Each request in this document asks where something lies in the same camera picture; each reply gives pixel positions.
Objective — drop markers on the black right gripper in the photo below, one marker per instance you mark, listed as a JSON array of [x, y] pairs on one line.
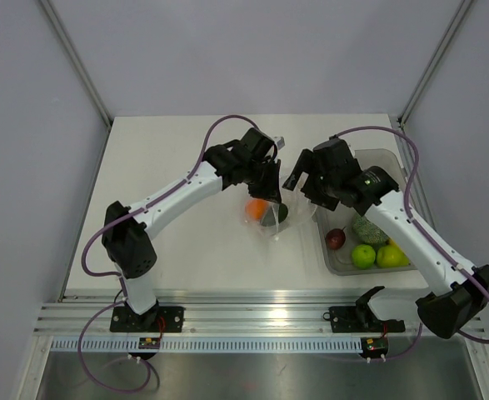
[[304, 165]]

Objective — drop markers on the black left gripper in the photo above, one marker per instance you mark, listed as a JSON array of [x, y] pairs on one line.
[[271, 189]]

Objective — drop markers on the orange fruit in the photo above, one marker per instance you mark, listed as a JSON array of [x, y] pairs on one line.
[[256, 208]]

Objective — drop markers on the dark green avocado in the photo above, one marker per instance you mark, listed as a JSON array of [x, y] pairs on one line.
[[275, 215]]

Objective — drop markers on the clear zip top bag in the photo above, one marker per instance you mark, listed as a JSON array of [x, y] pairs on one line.
[[300, 210]]

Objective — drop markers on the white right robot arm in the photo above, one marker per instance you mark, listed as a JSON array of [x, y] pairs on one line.
[[458, 289]]

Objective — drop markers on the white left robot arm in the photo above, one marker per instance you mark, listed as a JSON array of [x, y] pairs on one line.
[[128, 241]]

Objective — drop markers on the dark red passion fruit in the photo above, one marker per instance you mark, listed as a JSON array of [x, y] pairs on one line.
[[335, 238]]

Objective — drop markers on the green netted melon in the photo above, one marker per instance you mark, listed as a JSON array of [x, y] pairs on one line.
[[367, 232]]

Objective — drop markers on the clear plastic bin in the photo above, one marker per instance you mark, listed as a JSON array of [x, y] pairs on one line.
[[339, 262]]

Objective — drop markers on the light green apple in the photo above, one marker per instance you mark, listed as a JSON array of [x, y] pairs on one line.
[[391, 257], [363, 256]]

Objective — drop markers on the yellow fruit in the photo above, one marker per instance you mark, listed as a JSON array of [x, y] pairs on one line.
[[392, 243]]

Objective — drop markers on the right small circuit board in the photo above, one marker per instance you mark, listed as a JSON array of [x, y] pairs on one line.
[[375, 346]]

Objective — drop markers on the small circuit board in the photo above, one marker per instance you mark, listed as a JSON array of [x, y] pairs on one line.
[[149, 343], [375, 346]]

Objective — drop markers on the left small circuit board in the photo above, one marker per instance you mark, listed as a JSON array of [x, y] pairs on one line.
[[149, 343]]

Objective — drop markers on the aluminium table edge rail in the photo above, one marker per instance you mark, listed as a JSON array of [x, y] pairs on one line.
[[292, 313]]

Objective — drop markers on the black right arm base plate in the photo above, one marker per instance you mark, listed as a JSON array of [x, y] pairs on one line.
[[359, 319]]

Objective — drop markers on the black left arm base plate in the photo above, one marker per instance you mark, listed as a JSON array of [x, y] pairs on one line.
[[166, 319]]

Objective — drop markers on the right aluminium frame post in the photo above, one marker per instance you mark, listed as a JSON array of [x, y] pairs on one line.
[[444, 45]]

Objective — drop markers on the aluminium frame post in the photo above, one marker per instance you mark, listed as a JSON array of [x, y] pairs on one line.
[[444, 45], [66, 43]]

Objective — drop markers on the white slotted cable duct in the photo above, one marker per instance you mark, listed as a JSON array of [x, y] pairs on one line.
[[211, 345]]

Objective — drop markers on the left aluminium frame post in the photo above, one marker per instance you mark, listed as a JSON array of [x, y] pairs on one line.
[[66, 43]]

